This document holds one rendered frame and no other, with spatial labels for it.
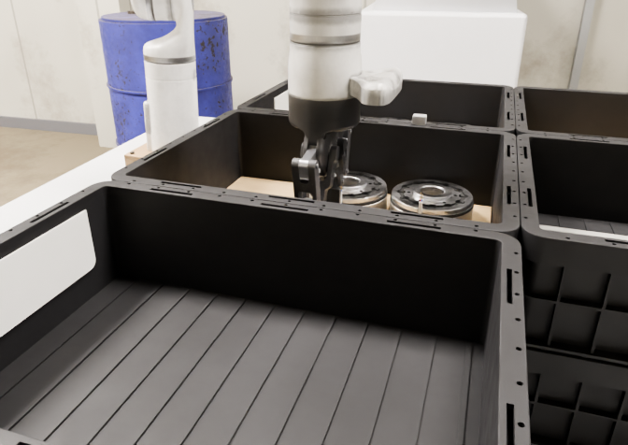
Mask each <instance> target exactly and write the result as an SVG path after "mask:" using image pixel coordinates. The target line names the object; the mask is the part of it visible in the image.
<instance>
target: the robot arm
mask: <svg viewBox="0 0 628 445"><path fill-rule="evenodd" d="M130 3H131V5H132V7H133V10H134V12H135V14H136V15H137V16H138V17H139V18H141V19H144V20H149V21H175V22H176V23H177V26H176V28H175V29H174V30H173V31H172V32H170V33H169V34H167V35H166V36H163V37H160V38H157V39H154V40H152V41H149V42H147V43H146V44H145V45H144V47H143V54H144V65H145V75H146V85H147V96H148V100H147V101H145V102H144V104H143V106H144V116H145V126H146V137H147V147H148V151H156V150H157V149H159V148H161V147H162V146H164V145H166V144H168V143H169V142H171V141H173V140H175V139H177V138H179V137H181V136H183V135H185V134H187V133H189V132H191V131H192V130H193V129H195V128H197V127H199V119H198V100H197V81H196V62H195V46H194V30H193V12H194V0H130ZM361 12H362V0H290V40H291V41H290V51H289V59H288V100H289V122H290V124H291V125H292V126H294V127H295V128H299V129H300V130H302V131H303V132H304V133H305V138H304V142H303V143H302V146H301V152H300V156H301V158H302V159H301V158H293V160H292V174H293V193H294V197H297V198H304V199H311V200H319V201H325V202H333V203H340V204H341V188H340V187H339V186H343V183H344V176H347V174H348V173H349V170H348V168H349V156H350V134H351V128H353V127H355V126H356V125H357V124H358V123H359V121H360V114H361V103H362V104H365V105H368V106H385V105H388V104H390V103H391V102H392V100H393V99H394V98H395V97H396V96H397V95H398V94H399V93H400V91H401V90H402V80H403V74H402V72H401V70H400V69H399V68H396V67H389V68H381V69H377V70H362V54H361V41H360V40H361V25H362V13H361ZM320 177H321V180H320ZM309 194H312V198H311V197H309Z"/></svg>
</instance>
